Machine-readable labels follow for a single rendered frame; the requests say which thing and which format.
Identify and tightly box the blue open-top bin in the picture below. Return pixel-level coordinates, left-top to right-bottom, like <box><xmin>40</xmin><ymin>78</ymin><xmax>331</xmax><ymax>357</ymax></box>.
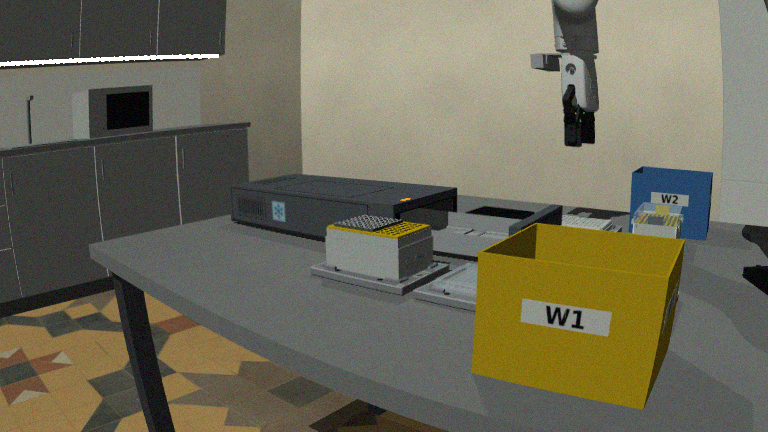
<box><xmin>629</xmin><ymin>166</ymin><xmax>713</xmax><ymax>241</ymax></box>

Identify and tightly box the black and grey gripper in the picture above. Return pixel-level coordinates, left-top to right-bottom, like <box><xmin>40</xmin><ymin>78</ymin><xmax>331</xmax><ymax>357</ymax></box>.
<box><xmin>558</xmin><ymin>53</ymin><xmax>599</xmax><ymax>147</ymax></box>

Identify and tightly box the yellow open bin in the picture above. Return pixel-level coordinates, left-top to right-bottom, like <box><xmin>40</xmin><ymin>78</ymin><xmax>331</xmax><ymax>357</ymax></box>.
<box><xmin>471</xmin><ymin>223</ymin><xmax>685</xmax><ymax>410</ymax></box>

